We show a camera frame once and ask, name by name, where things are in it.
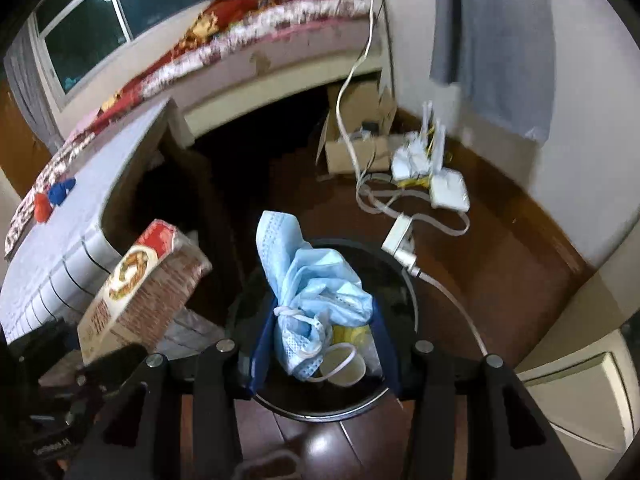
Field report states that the white bed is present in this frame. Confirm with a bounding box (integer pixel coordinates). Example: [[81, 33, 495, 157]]
[[170, 12, 397, 137]]

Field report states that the red snack box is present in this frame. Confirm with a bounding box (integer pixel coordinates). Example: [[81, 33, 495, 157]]
[[77, 219, 213, 366]]

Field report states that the grey window curtain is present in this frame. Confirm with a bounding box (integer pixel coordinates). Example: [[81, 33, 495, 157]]
[[4, 14, 67, 152]]

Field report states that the white power adapter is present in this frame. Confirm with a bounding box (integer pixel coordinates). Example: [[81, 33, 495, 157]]
[[382, 214, 419, 272]]

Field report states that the white flat modem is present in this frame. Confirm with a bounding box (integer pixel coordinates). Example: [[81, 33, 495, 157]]
[[429, 169, 471, 211]]

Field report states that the blue face mask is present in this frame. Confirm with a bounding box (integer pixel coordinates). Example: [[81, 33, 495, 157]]
[[256, 210, 375, 381]]

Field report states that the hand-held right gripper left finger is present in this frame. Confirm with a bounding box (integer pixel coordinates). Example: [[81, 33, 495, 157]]
[[65, 307, 279, 480]]

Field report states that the small red item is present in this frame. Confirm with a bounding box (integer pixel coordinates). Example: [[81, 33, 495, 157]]
[[32, 192, 54, 224]]

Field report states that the blue paper cup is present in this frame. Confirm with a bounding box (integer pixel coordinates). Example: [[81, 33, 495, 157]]
[[317, 344, 369, 389]]

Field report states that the small blue item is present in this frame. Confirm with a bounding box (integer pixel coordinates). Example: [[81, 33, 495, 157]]
[[47, 177, 77, 207]]

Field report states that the thick white adapter cable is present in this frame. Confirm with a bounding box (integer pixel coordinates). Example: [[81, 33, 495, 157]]
[[414, 265, 492, 359]]

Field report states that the white router with antennas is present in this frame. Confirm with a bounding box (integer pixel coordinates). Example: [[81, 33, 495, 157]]
[[391, 101, 449, 184]]

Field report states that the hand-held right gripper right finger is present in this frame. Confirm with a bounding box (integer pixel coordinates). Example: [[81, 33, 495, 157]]
[[372, 312, 581, 480]]

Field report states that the yellow wrapper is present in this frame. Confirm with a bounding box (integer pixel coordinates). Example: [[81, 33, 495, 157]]
[[332, 324, 374, 349]]

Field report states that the long white cable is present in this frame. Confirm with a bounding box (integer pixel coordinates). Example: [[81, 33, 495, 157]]
[[336, 0, 472, 237]]

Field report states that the bed with red blanket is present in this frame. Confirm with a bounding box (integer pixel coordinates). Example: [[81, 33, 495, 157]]
[[5, 0, 372, 261]]

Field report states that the black round trash bin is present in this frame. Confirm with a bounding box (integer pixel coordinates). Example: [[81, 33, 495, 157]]
[[225, 237, 419, 423]]

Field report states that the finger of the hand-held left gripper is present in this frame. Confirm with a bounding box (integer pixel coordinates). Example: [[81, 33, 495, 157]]
[[75, 343, 149, 387]]

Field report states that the open cardboard box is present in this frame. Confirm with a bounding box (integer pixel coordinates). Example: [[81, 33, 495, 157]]
[[316, 80, 402, 177]]

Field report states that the black hanging cable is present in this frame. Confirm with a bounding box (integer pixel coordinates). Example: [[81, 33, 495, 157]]
[[374, 0, 402, 97]]

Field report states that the window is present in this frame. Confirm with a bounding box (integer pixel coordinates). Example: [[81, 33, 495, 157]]
[[34, 0, 212, 97]]

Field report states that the grey hanging cloth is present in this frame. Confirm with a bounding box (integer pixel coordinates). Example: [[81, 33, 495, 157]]
[[430, 0, 559, 147]]

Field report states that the beige box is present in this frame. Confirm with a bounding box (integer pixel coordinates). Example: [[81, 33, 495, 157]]
[[515, 255, 640, 457]]

